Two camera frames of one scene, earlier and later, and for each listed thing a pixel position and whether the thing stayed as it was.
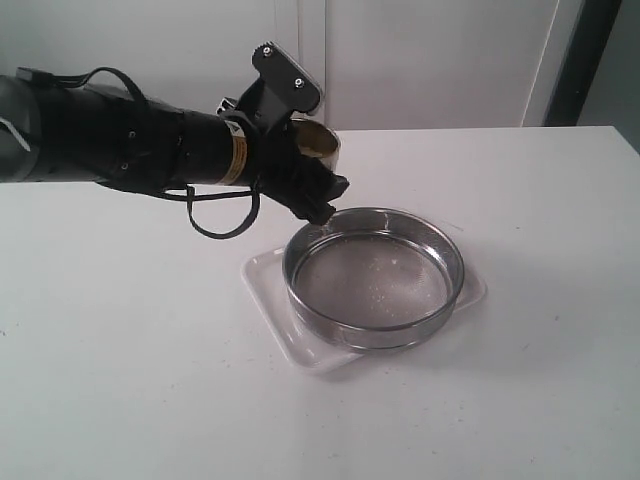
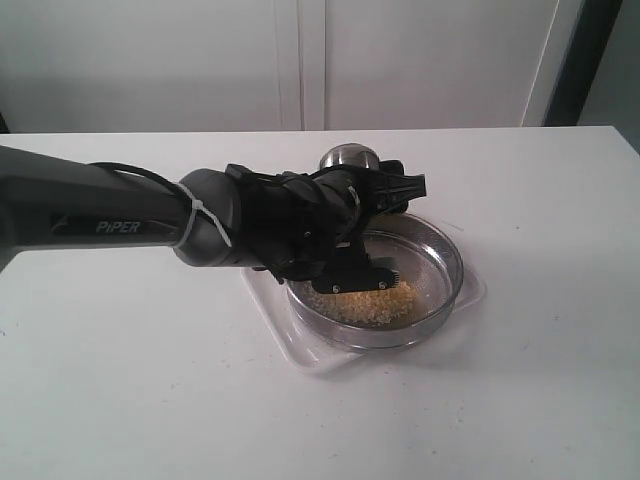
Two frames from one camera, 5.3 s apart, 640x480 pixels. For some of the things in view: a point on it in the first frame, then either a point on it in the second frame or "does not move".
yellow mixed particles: [307, 151] -> [377, 307]
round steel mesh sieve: [375, 280] does not move
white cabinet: [379, 64] does not move
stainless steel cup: [318, 140] -> [350, 154]
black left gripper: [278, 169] -> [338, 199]
